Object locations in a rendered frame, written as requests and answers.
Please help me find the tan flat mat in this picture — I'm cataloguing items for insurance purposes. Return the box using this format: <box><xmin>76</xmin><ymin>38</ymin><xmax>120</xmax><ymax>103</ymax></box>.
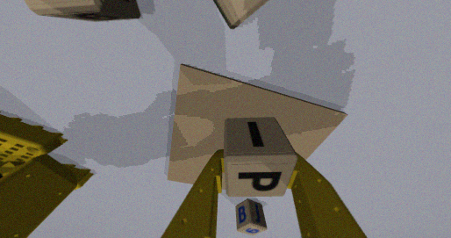
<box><xmin>168</xmin><ymin>64</ymin><xmax>347</xmax><ymax>184</ymax></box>

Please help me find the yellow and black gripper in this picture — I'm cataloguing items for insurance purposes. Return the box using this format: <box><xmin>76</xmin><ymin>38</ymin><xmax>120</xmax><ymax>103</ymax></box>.
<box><xmin>161</xmin><ymin>149</ymin><xmax>367</xmax><ymax>238</ymax></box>

